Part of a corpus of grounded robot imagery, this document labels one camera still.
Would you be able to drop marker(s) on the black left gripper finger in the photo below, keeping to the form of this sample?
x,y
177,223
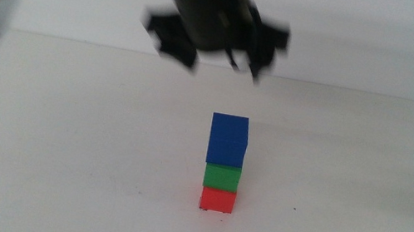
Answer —
x,y
175,39
270,38

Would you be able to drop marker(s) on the blue cube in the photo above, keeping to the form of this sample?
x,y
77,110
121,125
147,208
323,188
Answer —
x,y
228,140

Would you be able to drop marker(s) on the green cube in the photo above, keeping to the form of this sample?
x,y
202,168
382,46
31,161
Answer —
x,y
222,177

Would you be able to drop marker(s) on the red cube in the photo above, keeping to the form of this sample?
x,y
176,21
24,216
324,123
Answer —
x,y
217,200

